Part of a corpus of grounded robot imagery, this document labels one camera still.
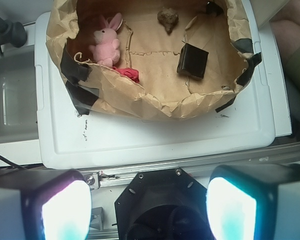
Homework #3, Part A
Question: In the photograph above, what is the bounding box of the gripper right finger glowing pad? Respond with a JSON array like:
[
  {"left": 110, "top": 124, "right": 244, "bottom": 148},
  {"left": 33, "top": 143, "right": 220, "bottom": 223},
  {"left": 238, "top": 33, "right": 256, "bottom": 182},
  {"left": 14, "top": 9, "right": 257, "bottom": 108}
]
[{"left": 206, "top": 163, "right": 300, "bottom": 240}]

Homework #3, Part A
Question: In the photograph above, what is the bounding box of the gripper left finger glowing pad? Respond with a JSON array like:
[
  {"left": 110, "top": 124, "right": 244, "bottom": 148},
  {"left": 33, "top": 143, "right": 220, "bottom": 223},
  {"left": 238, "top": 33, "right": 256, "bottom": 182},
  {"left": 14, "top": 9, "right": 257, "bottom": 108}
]
[{"left": 0, "top": 169, "right": 92, "bottom": 240}]

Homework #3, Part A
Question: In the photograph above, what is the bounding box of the black box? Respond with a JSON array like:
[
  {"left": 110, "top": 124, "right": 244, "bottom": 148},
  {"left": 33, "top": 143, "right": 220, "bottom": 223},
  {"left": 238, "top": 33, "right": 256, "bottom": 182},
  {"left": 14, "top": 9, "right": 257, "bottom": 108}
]
[{"left": 176, "top": 43, "right": 209, "bottom": 80}]

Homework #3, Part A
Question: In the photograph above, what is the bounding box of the white plastic tray lid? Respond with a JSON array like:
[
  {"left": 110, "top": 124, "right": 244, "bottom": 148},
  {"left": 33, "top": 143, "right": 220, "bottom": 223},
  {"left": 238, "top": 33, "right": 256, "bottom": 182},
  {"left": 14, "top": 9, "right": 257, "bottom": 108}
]
[{"left": 34, "top": 13, "right": 276, "bottom": 169}]

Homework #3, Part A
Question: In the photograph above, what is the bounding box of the translucent plastic bin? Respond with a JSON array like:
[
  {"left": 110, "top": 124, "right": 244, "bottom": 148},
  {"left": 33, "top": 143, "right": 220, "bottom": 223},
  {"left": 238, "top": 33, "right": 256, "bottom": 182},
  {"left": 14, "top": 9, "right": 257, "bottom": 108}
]
[{"left": 0, "top": 45, "right": 39, "bottom": 144}]

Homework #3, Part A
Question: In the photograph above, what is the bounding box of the red crumpled paper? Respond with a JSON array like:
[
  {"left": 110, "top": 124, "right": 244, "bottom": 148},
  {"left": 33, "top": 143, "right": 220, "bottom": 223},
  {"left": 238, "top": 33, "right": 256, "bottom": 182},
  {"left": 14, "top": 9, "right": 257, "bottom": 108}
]
[{"left": 112, "top": 67, "right": 140, "bottom": 84}]

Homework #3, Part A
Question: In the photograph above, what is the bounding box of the pink plush bunny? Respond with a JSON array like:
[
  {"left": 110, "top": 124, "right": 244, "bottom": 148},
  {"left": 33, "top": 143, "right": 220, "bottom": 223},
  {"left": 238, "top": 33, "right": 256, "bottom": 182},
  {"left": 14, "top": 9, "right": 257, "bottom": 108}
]
[{"left": 89, "top": 13, "right": 123, "bottom": 68}]

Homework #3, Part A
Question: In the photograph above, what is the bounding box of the brown paper bag basket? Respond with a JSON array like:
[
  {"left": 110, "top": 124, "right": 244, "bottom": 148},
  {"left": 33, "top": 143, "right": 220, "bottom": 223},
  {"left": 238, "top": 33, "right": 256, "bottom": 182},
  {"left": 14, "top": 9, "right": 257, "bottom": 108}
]
[{"left": 46, "top": 0, "right": 262, "bottom": 121}]

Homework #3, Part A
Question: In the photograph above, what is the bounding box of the black clamp knob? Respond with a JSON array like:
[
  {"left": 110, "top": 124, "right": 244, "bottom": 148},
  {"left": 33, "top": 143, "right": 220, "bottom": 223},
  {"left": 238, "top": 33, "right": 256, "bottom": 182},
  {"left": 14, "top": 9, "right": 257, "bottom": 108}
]
[{"left": 0, "top": 17, "right": 28, "bottom": 56}]

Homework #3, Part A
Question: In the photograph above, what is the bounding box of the brown rock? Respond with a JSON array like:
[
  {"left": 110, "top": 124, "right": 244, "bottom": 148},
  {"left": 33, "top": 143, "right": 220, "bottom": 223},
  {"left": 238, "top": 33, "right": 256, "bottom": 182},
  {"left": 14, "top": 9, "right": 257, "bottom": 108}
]
[{"left": 157, "top": 7, "right": 179, "bottom": 35}]

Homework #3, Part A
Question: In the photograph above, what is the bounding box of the black cable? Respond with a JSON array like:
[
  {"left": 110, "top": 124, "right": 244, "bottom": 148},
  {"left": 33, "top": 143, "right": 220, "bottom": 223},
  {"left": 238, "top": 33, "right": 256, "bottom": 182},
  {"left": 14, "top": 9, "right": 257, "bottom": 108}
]
[{"left": 0, "top": 151, "right": 28, "bottom": 170}]

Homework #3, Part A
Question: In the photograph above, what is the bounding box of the silver corner bracket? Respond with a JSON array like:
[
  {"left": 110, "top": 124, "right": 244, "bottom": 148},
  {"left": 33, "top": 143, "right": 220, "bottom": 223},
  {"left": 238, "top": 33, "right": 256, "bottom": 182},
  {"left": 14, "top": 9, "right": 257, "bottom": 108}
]
[{"left": 89, "top": 207, "right": 104, "bottom": 231}]

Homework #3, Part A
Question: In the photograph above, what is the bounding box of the aluminium extrusion rail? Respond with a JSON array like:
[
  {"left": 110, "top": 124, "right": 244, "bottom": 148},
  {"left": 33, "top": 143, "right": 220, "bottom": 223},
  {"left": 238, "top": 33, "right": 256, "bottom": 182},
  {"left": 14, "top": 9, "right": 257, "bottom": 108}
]
[{"left": 54, "top": 142, "right": 300, "bottom": 189}]

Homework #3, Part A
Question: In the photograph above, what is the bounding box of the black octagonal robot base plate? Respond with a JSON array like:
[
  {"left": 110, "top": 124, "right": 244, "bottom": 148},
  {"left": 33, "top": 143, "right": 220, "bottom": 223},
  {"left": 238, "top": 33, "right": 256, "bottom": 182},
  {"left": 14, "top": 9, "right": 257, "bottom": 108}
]
[{"left": 114, "top": 168, "right": 214, "bottom": 240}]

